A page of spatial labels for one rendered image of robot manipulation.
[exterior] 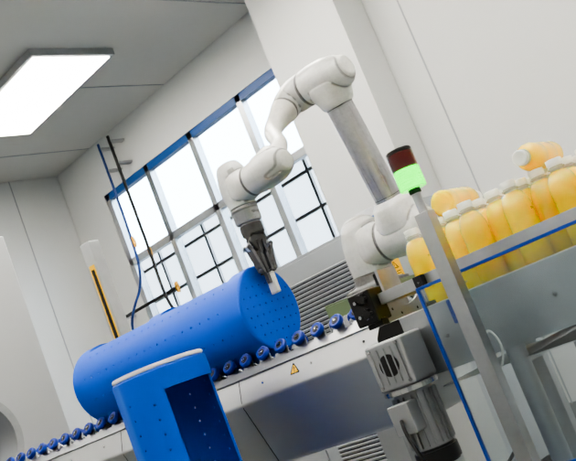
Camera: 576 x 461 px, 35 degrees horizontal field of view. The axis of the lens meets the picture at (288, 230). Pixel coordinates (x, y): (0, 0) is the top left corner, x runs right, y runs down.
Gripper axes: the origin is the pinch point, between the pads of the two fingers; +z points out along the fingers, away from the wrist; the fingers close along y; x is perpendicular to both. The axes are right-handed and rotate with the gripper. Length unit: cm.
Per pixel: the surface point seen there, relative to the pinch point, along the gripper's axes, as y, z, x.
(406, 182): -41, -2, -80
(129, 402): -55, 20, 19
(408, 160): -40, -6, -82
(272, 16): 262, -193, 125
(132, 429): -55, 27, 22
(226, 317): -16.2, 5.6, 9.2
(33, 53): 153, -220, 233
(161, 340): -15.8, 3.1, 39.7
